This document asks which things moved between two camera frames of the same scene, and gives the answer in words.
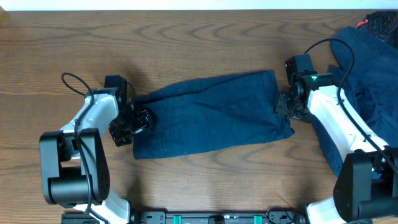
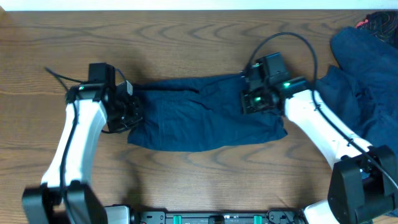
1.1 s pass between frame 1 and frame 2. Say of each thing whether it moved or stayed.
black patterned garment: stayed
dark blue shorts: moved
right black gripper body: moved
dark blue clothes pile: stayed
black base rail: stayed
